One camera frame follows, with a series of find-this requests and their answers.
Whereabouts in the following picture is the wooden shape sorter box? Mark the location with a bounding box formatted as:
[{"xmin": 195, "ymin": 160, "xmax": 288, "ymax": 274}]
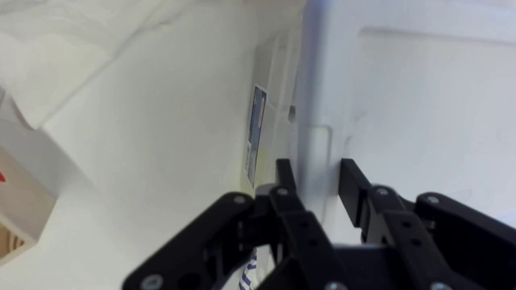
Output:
[{"xmin": 0, "ymin": 87, "xmax": 92, "ymax": 269}]

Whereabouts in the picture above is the white lunchbox base with label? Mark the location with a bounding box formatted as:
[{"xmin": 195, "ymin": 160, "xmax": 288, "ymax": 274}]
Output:
[{"xmin": 242, "ymin": 29, "xmax": 303, "ymax": 190}]

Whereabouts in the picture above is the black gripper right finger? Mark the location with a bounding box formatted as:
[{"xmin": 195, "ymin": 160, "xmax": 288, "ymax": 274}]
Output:
[{"xmin": 337, "ymin": 157, "xmax": 516, "ymax": 290}]

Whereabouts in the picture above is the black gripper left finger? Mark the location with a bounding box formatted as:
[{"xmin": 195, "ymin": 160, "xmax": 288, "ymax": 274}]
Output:
[{"xmin": 121, "ymin": 157, "xmax": 348, "ymax": 290}]

